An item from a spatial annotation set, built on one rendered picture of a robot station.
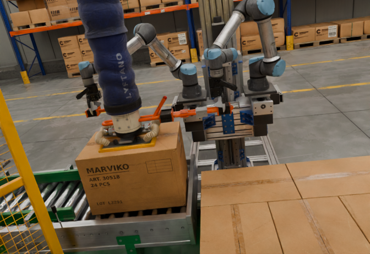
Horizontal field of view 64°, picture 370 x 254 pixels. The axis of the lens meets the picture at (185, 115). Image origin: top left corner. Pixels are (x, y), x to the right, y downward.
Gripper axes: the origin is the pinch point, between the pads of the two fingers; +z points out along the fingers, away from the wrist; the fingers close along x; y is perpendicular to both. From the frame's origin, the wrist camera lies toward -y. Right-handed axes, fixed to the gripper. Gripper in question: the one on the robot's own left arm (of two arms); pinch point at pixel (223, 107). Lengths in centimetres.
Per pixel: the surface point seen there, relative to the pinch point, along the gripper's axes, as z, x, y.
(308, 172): 53, -3, -51
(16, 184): 9, 47, 108
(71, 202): 54, 3, 110
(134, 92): -18, 5, 51
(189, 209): 47, 31, 27
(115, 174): 26, 20, 68
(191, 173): 47, -6, 26
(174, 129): 12.9, -6.8, 33.0
